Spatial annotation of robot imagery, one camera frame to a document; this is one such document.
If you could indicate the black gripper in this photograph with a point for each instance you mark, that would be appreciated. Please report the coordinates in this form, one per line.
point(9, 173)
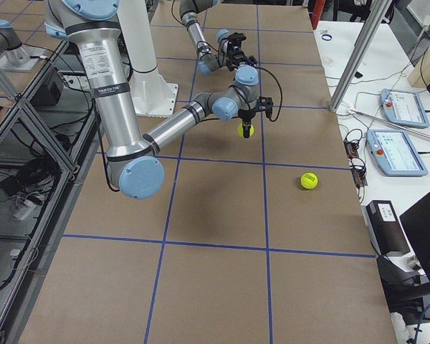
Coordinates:
point(236, 56)
point(246, 115)

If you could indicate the yellow tennis ball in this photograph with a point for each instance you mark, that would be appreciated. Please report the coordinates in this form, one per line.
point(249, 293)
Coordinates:
point(309, 181)
point(245, 131)

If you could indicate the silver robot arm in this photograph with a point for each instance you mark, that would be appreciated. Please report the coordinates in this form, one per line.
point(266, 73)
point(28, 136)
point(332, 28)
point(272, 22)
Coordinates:
point(117, 54)
point(210, 58)

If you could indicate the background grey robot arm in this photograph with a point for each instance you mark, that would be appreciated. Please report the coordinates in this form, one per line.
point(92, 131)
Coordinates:
point(11, 45)

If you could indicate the lower blue teach pendant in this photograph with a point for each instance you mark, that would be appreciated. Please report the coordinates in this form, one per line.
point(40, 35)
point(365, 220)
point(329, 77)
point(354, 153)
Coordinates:
point(395, 154)

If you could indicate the blue teach pendant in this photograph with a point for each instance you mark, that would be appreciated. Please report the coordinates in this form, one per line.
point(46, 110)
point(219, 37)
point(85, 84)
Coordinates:
point(395, 154)
point(404, 108)

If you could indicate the upper blue teach pendant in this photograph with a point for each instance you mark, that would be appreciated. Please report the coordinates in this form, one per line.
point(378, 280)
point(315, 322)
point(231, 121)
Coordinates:
point(404, 108)

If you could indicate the dark brown box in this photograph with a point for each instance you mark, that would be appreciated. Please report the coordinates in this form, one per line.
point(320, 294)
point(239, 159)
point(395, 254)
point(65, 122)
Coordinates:
point(389, 237)

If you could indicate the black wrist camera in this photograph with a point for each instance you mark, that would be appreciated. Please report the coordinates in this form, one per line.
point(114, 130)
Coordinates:
point(234, 43)

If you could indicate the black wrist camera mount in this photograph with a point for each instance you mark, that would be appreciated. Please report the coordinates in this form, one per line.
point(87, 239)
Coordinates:
point(265, 105)

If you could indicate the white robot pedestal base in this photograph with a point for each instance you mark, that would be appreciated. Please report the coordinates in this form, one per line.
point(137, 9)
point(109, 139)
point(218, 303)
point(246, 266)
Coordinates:
point(152, 95)

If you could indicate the aluminium frame post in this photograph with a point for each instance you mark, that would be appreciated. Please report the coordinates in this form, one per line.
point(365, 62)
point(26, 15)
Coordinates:
point(362, 43)

